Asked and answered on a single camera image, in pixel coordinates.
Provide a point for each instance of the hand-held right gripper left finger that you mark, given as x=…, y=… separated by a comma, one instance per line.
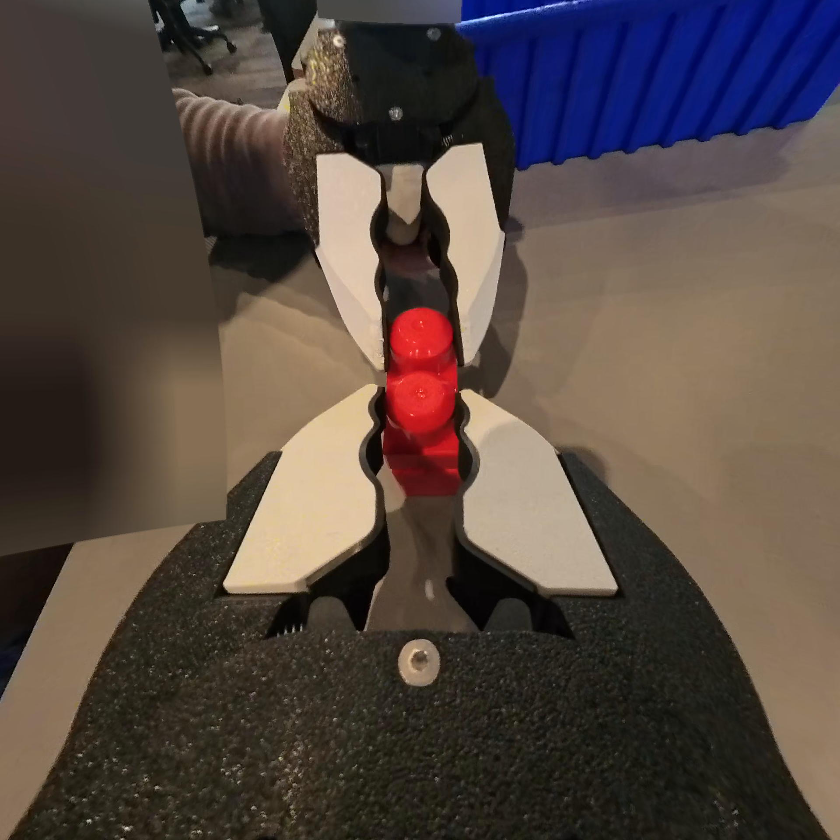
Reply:
x=302, y=512

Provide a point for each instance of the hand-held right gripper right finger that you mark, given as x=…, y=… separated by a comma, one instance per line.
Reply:
x=531, y=512

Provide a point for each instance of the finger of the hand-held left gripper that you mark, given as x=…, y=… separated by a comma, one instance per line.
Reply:
x=472, y=223
x=344, y=229

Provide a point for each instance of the red two-stud block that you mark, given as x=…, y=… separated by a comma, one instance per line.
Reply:
x=420, y=407

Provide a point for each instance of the blue plastic bin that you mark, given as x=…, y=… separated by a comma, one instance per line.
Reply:
x=656, y=79

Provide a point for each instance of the person's left forearm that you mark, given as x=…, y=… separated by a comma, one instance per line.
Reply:
x=229, y=164

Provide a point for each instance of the person's left hand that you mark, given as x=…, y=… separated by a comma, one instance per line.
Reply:
x=410, y=254

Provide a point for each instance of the black office chair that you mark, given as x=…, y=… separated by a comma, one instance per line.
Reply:
x=197, y=33

